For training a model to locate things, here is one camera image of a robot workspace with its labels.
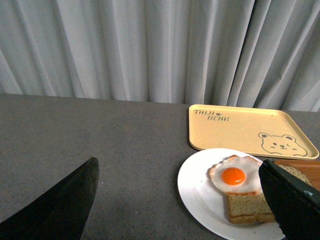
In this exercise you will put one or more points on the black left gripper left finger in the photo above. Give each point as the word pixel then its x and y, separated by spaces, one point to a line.
pixel 61 212

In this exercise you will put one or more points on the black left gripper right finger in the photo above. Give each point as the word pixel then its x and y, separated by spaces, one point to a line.
pixel 294 203

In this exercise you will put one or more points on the white round plate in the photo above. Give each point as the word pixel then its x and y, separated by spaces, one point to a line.
pixel 208 205

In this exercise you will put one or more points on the bread slice on board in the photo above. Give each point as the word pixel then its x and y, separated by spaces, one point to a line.
pixel 297 173

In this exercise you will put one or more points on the wooden cutting board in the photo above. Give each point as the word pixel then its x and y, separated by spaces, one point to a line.
pixel 309 167

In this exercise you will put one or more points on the bottom bread slice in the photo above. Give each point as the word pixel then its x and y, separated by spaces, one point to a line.
pixel 244 209

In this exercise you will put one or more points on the fried egg toy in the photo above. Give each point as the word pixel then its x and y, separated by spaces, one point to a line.
pixel 237 175

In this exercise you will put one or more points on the yellow bear tray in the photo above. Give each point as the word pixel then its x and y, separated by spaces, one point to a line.
pixel 255 131

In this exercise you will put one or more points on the grey pleated curtain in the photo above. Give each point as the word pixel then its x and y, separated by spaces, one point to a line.
pixel 242 53

